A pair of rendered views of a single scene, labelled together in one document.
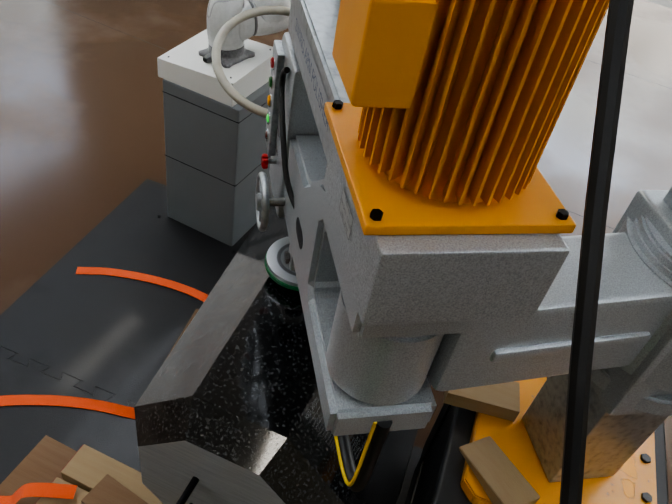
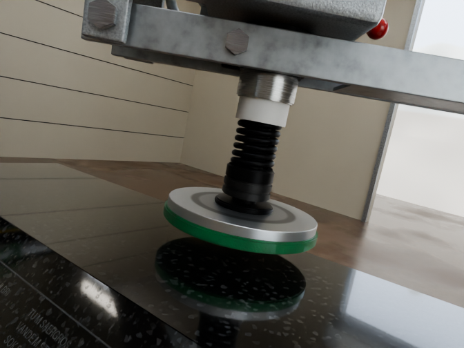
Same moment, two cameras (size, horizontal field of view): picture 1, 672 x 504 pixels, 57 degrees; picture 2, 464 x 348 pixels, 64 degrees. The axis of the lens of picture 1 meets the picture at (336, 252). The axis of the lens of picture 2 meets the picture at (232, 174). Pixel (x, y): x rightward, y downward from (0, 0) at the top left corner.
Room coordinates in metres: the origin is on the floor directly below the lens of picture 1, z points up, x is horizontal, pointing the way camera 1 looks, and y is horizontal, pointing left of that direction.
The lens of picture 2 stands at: (1.50, -0.41, 1.02)
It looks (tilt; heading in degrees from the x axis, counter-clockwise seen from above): 8 degrees down; 107
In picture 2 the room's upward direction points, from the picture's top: 11 degrees clockwise
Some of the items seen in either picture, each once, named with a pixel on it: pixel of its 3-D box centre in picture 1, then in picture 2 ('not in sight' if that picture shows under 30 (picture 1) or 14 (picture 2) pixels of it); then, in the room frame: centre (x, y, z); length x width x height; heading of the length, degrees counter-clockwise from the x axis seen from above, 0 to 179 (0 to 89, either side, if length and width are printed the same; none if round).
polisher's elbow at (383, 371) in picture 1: (385, 330); not in sight; (0.74, -0.12, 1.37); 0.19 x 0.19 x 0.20
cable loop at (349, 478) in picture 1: (356, 420); not in sight; (0.74, -0.11, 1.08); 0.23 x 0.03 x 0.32; 19
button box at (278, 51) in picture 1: (276, 100); not in sight; (1.39, 0.23, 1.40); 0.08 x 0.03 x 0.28; 19
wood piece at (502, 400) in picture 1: (481, 392); not in sight; (1.09, -0.48, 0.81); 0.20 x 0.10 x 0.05; 86
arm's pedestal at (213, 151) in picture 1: (223, 151); not in sight; (2.54, 0.65, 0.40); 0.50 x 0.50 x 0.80; 71
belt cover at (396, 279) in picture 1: (375, 104); not in sight; (1.03, -0.02, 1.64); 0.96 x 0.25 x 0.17; 19
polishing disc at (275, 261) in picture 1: (301, 260); (242, 210); (1.36, 0.10, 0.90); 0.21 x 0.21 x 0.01
